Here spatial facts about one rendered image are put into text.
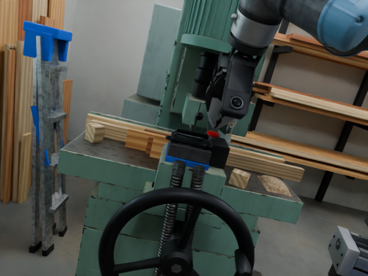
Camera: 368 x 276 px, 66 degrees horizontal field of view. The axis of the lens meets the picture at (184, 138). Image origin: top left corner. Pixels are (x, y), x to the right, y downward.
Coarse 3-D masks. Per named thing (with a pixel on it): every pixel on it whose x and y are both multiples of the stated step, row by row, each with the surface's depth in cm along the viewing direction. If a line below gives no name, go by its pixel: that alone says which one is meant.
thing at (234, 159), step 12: (96, 120) 80; (108, 132) 80; (120, 132) 80; (228, 156) 82; (240, 156) 82; (240, 168) 83; (252, 168) 83; (264, 168) 83; (276, 168) 83; (288, 168) 83; (300, 168) 84; (300, 180) 84
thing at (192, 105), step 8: (192, 96) 80; (192, 104) 74; (200, 104) 74; (184, 112) 77; (192, 112) 74; (184, 120) 75; (192, 120) 75; (200, 120) 75; (208, 120) 75; (192, 128) 80
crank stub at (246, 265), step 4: (236, 252) 50; (240, 252) 49; (236, 256) 49; (240, 256) 48; (244, 256) 48; (236, 260) 48; (240, 260) 47; (244, 260) 47; (236, 264) 47; (240, 264) 46; (244, 264) 46; (248, 264) 46; (236, 268) 47; (240, 268) 46; (244, 268) 46; (248, 268) 46; (240, 272) 45; (244, 272) 45; (248, 272) 45
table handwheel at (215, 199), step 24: (168, 192) 48; (192, 192) 48; (120, 216) 48; (192, 216) 49; (240, 216) 50; (168, 240) 57; (240, 240) 50; (120, 264) 53; (144, 264) 52; (168, 264) 50; (192, 264) 50
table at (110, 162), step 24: (72, 144) 70; (96, 144) 74; (120, 144) 78; (72, 168) 66; (96, 168) 66; (120, 168) 66; (144, 168) 66; (144, 192) 61; (240, 192) 68; (264, 192) 70; (216, 216) 59; (264, 216) 70; (288, 216) 70
